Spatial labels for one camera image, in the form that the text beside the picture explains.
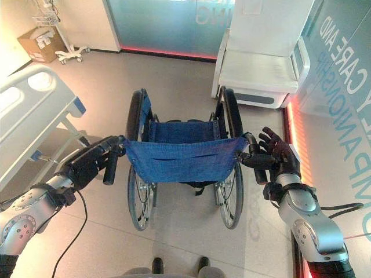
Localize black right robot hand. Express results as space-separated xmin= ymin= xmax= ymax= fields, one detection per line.
xmin=239 ymin=126 xmax=302 ymax=184

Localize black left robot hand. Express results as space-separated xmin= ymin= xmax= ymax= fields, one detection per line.
xmin=55 ymin=136 xmax=126 ymax=191

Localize blue fabric wheelchair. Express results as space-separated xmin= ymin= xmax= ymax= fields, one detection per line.
xmin=102 ymin=86 xmax=268 ymax=232

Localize white hospital bed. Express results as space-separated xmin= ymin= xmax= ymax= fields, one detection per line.
xmin=0 ymin=64 xmax=87 ymax=191

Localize white armchair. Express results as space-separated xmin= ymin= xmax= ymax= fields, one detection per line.
xmin=211 ymin=0 xmax=324 ymax=108

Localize brown cardboard box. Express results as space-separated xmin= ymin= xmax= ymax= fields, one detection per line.
xmin=17 ymin=26 xmax=68 ymax=64

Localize white wheeled equipment stand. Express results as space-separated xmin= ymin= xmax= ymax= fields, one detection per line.
xmin=32 ymin=0 xmax=90 ymax=65

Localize silver robot legs and feet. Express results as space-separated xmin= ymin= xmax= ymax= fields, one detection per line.
xmin=123 ymin=256 xmax=230 ymax=278

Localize frosted glass partition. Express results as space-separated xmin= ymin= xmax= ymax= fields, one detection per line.
xmin=104 ymin=0 xmax=236 ymax=58

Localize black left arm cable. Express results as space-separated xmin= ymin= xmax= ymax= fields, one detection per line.
xmin=53 ymin=189 xmax=89 ymax=278

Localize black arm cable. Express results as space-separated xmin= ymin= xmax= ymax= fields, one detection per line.
xmin=318 ymin=202 xmax=364 ymax=220
xmin=53 ymin=189 xmax=89 ymax=278

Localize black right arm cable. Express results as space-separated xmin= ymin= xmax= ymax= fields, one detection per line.
xmin=318 ymin=202 xmax=364 ymax=220

